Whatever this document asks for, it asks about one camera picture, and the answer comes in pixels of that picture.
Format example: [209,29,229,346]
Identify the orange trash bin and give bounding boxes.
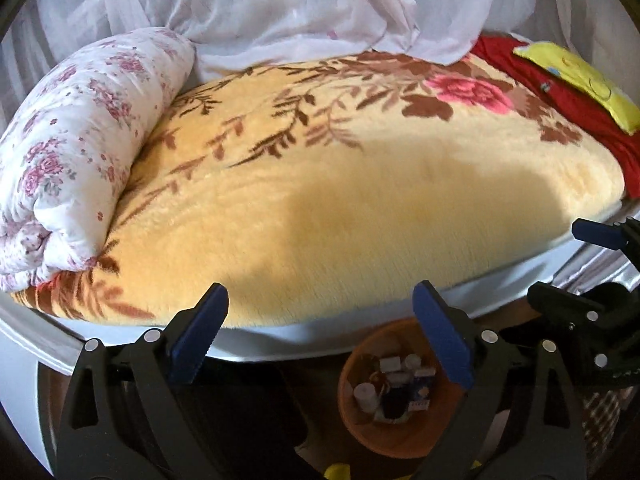
[337,318,465,460]

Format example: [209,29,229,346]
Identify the yellow cartoon pillow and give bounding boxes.
[512,41,640,136]

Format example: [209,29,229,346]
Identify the white cap cream jar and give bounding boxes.
[352,382,380,414]

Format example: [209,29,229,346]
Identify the floral rolled quilt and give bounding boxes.
[1,27,195,292]

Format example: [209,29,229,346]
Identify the plaid sleeve forearm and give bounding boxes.
[582,387,638,478]

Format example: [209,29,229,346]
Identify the white power adapter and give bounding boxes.
[378,356,402,374]

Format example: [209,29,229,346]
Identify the yellow floral plush blanket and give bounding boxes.
[15,52,627,328]

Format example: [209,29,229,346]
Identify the red cloth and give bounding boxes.
[471,35,639,198]

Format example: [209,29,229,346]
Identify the white sheer curtain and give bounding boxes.
[1,0,639,104]

